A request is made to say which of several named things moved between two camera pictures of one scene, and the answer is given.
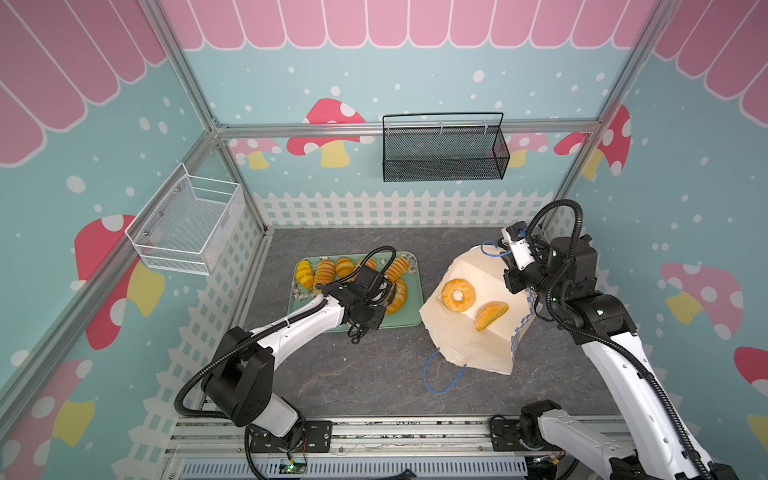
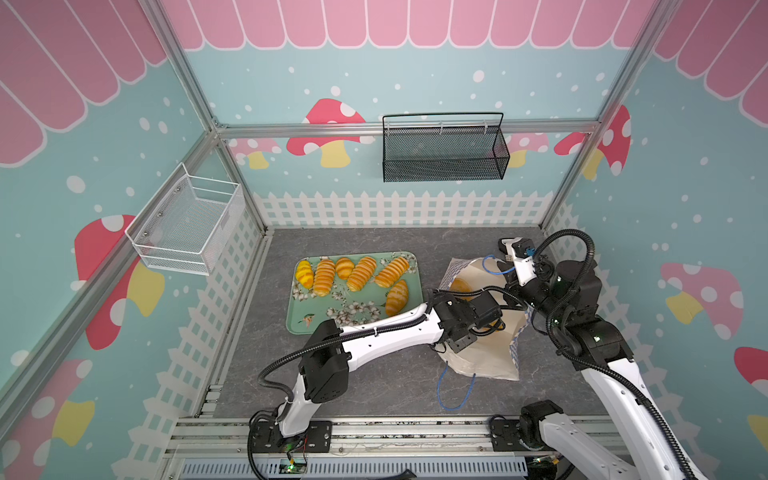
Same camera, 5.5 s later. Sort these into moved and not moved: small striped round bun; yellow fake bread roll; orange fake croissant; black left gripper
Moved: black left gripper
Not moved: small striped round bun; yellow fake bread roll; orange fake croissant
